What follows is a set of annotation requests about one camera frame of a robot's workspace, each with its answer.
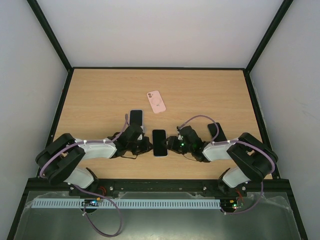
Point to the pink phone case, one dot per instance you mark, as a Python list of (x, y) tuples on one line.
[(156, 102)]

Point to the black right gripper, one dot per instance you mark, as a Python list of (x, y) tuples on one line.
[(175, 144)]

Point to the black enclosure frame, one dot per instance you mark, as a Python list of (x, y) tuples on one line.
[(281, 12)]

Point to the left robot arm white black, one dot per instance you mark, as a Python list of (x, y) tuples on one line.
[(59, 162)]

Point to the blue phone black screen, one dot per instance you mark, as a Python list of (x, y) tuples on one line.
[(136, 117)]

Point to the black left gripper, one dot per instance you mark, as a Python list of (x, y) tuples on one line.
[(146, 147)]

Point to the green phone black screen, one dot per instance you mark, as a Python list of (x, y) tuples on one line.
[(216, 132)]

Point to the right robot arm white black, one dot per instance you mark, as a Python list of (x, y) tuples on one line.
[(254, 159)]

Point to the white slotted cable duct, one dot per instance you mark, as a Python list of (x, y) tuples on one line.
[(63, 203)]

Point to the black front rail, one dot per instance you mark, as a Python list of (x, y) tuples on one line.
[(206, 188)]

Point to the beige phone case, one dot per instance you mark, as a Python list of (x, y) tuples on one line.
[(160, 156)]

